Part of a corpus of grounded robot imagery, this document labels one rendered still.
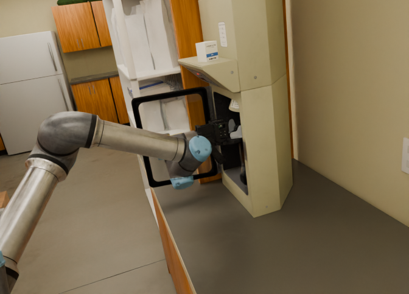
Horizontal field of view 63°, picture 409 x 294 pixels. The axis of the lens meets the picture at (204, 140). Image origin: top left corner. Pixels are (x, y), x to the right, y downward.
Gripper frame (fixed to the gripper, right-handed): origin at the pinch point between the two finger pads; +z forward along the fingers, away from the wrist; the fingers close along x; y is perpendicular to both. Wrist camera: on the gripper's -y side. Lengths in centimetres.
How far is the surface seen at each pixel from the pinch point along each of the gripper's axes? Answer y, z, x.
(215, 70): 27.5, -14.5, -13.8
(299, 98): 2.6, 36.2, 20.8
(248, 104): 14.9, -4.6, -13.8
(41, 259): -122, -127, 152
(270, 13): 41.5, 7.2, -10.7
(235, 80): 23.3, -8.1, -13.7
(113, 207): -121, -65, 205
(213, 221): -27.5, -20.8, -8.4
